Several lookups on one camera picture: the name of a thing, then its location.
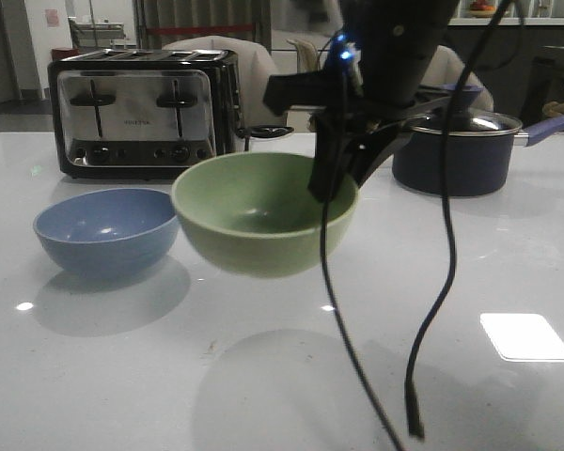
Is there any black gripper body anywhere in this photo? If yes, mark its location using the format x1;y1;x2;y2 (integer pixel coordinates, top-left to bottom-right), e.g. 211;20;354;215
263;1;458;117

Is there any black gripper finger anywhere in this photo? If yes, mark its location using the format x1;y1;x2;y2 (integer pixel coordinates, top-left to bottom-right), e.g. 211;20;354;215
307;112;356;203
347;96;450;187

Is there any green bowl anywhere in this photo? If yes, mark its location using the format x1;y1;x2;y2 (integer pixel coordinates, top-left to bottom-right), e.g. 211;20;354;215
171;152;358;278

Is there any blue bowl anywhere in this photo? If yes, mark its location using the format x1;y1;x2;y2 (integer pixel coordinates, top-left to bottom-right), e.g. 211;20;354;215
33;188;179;279

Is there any beige armchair right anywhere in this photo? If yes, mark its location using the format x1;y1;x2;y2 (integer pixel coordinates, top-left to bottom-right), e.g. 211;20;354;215
421;45;494;111

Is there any beige armchair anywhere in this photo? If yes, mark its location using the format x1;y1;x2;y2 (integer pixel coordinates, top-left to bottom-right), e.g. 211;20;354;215
164;36;287;127
421;45;494;111

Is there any cream plastic chair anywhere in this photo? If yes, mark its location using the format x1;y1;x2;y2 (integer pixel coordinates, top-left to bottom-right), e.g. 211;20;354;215
287;39;323;73

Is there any glass pot lid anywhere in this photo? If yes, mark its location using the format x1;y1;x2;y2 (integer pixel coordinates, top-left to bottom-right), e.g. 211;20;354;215
408;85;522;137

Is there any dark blue saucepan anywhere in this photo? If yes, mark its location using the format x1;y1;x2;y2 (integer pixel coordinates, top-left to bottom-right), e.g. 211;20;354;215
392;116;564;197

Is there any fruit plate on counter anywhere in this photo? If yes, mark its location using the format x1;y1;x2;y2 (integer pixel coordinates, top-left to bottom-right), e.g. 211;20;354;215
465;0;500;19

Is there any beige armchair left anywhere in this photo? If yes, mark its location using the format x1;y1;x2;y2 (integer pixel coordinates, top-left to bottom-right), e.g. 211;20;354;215
164;36;287;127

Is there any wicker basket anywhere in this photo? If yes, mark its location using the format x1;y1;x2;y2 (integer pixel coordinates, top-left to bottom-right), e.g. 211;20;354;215
541;101;564;119

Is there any black and chrome toaster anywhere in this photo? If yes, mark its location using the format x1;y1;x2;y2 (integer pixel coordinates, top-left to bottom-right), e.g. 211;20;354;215
48;49;243;179

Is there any black cable thin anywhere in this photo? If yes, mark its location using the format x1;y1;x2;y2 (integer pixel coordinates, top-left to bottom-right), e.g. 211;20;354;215
319;70;408;451

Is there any black cable thick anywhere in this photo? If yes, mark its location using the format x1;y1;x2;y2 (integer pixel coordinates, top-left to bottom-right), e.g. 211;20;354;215
404;0;513;441

